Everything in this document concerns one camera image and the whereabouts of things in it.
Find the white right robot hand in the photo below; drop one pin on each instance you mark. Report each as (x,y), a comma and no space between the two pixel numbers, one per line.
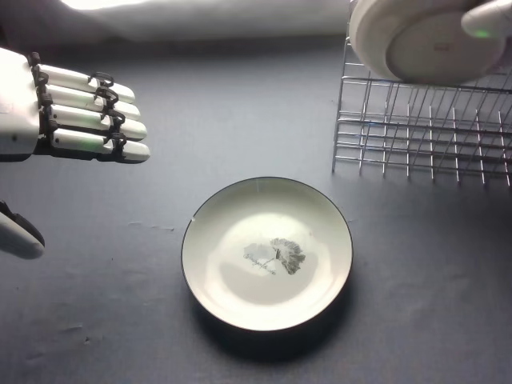
(490,20)

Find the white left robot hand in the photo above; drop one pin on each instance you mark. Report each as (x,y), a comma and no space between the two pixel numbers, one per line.
(16,104)

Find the white plate with leaf print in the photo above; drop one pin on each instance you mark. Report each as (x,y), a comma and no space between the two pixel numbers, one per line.
(400,40)
(248,224)

